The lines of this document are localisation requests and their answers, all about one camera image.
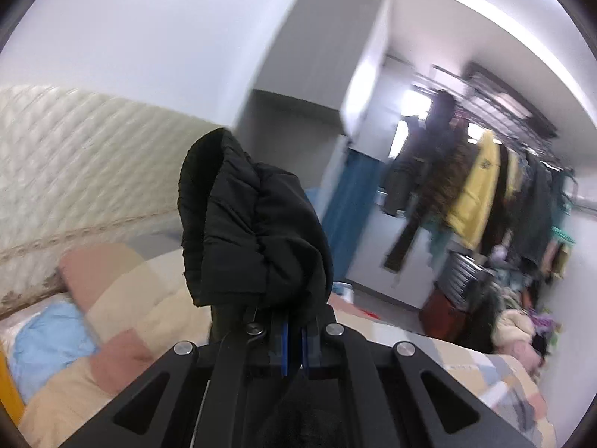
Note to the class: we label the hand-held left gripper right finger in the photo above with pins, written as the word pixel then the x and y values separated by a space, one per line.
pixel 306 351

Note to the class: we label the dark hanging long coat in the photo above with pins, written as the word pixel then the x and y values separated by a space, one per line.
pixel 419 172

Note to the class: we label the blue curtain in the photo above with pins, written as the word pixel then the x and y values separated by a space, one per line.
pixel 350 205

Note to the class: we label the dark grey hanging jacket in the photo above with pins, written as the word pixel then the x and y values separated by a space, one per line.
pixel 536 210

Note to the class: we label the patchwork pastel blanket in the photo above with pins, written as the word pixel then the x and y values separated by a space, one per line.
pixel 140 308

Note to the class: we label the bright window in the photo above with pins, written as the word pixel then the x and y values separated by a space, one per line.
pixel 413 112

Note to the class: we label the black padded jacket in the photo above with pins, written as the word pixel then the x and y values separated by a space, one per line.
pixel 252 224

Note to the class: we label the light blue pillow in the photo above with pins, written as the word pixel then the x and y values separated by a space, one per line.
pixel 46 340

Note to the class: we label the cream quilted headboard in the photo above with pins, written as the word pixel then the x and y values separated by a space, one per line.
pixel 79 163

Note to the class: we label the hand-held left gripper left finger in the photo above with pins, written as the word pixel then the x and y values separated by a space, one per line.
pixel 281 350

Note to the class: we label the orange wooden bedside furniture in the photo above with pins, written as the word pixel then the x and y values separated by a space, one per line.
pixel 8 382

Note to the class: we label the pile of mixed clothes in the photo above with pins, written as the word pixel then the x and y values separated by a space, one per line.
pixel 522 322

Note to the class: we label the reddish brown box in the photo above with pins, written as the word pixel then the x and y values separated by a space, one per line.
pixel 438 312

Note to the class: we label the metal clothes rack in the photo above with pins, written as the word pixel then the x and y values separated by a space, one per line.
pixel 508 102

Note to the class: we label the silver ribbed suitcase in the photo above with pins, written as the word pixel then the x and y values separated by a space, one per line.
pixel 461 275

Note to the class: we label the yellow hanging jacket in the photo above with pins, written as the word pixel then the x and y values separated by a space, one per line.
pixel 475 191

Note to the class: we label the green clothes hanger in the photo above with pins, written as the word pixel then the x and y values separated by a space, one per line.
pixel 563 235

